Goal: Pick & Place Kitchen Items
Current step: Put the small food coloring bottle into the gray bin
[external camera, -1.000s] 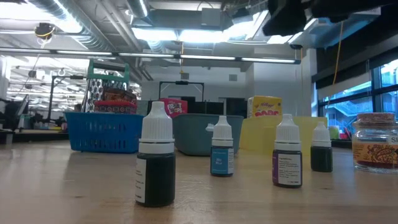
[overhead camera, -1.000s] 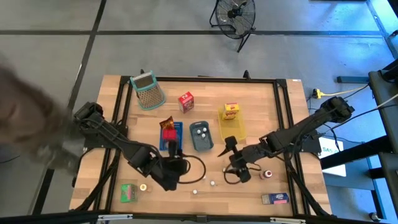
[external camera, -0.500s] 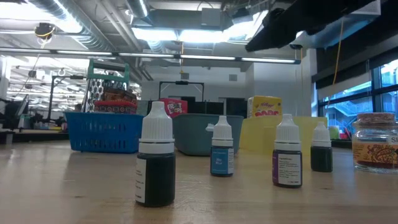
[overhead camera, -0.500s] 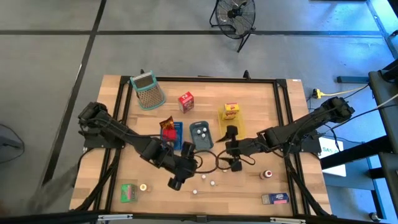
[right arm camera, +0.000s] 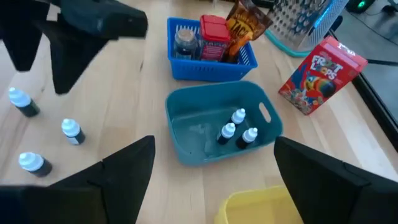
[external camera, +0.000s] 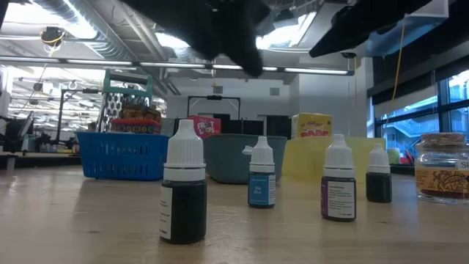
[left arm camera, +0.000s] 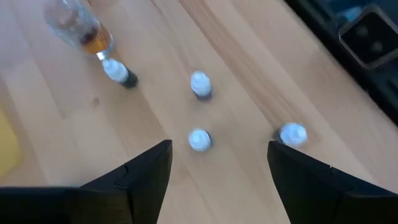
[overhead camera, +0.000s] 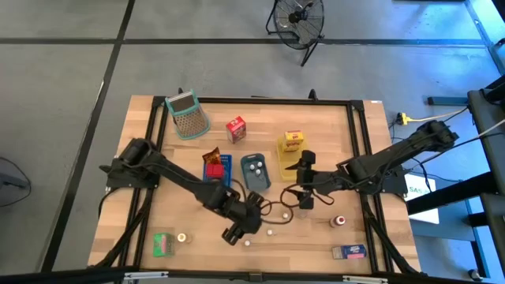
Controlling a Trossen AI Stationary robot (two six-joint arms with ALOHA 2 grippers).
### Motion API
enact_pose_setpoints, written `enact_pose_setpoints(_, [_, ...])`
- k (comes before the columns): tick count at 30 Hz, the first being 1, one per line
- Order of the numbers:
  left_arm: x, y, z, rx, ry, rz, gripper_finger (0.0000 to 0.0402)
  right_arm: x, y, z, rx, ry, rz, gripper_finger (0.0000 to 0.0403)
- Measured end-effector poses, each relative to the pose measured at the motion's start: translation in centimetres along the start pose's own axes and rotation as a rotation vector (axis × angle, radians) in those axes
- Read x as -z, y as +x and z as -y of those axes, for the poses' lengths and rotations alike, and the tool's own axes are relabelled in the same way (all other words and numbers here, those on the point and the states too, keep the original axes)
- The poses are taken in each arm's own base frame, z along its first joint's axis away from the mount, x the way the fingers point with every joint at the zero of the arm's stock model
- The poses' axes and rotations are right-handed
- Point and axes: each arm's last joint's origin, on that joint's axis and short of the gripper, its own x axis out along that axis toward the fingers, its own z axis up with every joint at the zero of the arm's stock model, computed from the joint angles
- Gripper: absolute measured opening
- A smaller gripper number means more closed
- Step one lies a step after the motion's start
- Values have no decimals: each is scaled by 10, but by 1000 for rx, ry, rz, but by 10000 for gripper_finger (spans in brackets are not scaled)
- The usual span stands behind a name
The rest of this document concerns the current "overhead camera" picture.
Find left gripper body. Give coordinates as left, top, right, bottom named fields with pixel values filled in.
left=226, top=192, right=264, bottom=234

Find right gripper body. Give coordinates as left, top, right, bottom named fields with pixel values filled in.
left=296, top=167, right=340, bottom=197

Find yellow Corn Pops cereal box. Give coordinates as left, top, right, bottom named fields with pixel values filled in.
left=282, top=129, right=305, bottom=154

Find red smoked paprika tin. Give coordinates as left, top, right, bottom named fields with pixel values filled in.
left=205, top=163, right=225, bottom=179

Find brown taco seasoning packet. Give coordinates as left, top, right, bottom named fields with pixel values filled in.
left=202, top=146, right=222, bottom=166

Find red Froot Loops cereal box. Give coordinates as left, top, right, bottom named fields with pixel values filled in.
left=225, top=115, right=248, bottom=144

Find yellow plastic bin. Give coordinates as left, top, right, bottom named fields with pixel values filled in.
left=275, top=136, right=312, bottom=182

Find teal plastic bin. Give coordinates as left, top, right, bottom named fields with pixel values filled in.
left=240, top=152, right=272, bottom=192

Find blue slotted plastic basket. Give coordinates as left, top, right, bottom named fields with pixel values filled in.
left=203, top=153, right=234, bottom=189

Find green Apple Jacks cereal box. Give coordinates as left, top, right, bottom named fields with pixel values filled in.
left=152, top=232, right=176, bottom=259

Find blue Frosted Flakes cereal box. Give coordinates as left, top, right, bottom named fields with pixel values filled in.
left=331, top=243, right=368, bottom=260

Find white sign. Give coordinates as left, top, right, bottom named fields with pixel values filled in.
left=404, top=173, right=440, bottom=225

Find steel box grater teal trim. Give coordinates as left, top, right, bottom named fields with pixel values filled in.
left=164, top=89, right=211, bottom=140

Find black floor fan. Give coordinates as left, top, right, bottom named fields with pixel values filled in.
left=264, top=0, right=326, bottom=68

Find black steel beam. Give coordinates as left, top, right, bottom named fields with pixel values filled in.
left=406, top=170, right=499, bottom=216

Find dark neighbouring workbench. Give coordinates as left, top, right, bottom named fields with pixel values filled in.
left=466, top=74, right=505, bottom=284

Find grey floor object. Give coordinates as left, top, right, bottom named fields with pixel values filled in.
left=0, top=157, right=28, bottom=189

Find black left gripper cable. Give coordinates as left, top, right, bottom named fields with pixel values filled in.
left=230, top=177, right=295, bottom=226

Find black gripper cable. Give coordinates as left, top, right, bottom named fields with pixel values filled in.
left=279, top=183, right=336, bottom=210
left=230, top=177, right=295, bottom=226

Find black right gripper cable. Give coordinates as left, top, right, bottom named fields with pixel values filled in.
left=279, top=183, right=336, bottom=210

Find black aluminium table frame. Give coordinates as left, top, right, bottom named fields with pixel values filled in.
left=0, top=87, right=505, bottom=284

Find white frame bracket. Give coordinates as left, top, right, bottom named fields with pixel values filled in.
left=124, top=271, right=170, bottom=281
left=342, top=275, right=390, bottom=284

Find yellow extension cord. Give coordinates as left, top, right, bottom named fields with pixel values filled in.
left=396, top=106, right=470, bottom=126

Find black floor cable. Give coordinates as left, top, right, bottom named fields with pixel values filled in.
left=0, top=156, right=32, bottom=207

